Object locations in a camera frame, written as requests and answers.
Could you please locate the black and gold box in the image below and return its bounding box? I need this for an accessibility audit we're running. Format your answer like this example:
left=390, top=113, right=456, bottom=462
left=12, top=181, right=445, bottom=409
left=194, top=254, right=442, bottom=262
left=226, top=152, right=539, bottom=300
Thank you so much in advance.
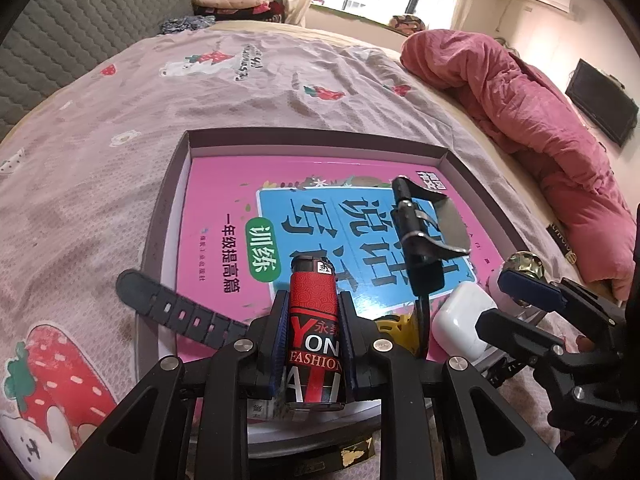
left=293, top=436, right=375, bottom=479

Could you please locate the black and gold bar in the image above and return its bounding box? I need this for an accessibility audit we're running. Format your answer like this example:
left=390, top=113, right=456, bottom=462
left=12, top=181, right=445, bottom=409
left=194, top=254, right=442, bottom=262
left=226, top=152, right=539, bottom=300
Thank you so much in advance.
left=546, top=223, right=577, bottom=266

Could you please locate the black and yellow wristwatch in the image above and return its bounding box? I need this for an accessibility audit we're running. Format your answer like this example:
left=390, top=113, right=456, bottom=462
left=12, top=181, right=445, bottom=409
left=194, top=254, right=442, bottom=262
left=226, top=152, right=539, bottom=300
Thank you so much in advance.
left=114, top=174, right=472, bottom=361

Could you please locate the dark patterned cloth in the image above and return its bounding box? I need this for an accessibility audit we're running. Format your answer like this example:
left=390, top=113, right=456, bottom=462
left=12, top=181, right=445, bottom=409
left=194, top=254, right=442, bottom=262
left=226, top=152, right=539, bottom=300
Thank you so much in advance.
left=160, top=15, right=216, bottom=35

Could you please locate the white pill bottle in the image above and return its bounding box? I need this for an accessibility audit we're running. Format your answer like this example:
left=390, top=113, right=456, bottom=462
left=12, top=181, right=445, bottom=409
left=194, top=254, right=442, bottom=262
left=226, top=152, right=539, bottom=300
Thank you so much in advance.
left=247, top=398, right=288, bottom=422

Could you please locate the pink strawberry print blanket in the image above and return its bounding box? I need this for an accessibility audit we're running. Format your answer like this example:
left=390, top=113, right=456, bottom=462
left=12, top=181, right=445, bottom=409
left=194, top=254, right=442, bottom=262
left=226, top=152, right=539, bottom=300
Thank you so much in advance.
left=0, top=27, right=586, bottom=480

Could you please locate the red and black lighter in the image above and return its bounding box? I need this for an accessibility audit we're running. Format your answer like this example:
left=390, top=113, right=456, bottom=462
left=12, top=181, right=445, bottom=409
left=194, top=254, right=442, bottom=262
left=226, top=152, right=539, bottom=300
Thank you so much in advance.
left=285, top=254, right=346, bottom=411

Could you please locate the black wall television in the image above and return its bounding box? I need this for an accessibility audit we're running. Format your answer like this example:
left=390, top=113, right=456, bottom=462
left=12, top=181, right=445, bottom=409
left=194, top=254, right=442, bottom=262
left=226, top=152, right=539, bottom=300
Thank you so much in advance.
left=565, top=58, right=639, bottom=148

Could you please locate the dark cardboard box tray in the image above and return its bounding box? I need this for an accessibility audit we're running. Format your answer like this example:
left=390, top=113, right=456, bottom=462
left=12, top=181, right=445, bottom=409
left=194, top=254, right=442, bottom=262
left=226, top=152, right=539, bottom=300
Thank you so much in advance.
left=116, top=128, right=526, bottom=460

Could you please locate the red rumpled quilt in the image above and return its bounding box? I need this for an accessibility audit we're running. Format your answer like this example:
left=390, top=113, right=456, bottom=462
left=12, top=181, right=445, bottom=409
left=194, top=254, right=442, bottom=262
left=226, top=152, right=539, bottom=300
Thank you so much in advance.
left=400, top=29, right=637, bottom=301

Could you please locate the white earbuds case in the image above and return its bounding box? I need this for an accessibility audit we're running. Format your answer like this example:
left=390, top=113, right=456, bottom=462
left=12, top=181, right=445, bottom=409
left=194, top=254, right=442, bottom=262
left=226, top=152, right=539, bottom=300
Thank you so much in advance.
left=431, top=282, right=497, bottom=362

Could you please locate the grey quilted headboard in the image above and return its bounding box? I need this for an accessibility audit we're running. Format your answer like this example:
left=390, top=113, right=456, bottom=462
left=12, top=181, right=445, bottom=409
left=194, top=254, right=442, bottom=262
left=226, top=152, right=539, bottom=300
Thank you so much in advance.
left=1, top=0, right=192, bottom=136

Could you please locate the pink and blue book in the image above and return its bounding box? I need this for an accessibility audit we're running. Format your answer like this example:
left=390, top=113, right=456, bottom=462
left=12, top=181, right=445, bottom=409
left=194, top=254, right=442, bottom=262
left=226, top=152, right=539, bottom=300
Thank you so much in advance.
left=176, top=155, right=503, bottom=323

